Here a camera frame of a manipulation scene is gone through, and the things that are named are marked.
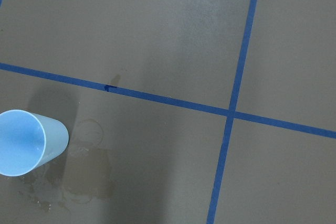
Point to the light blue plastic cup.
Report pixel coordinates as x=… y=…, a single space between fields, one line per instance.
x=29 y=140

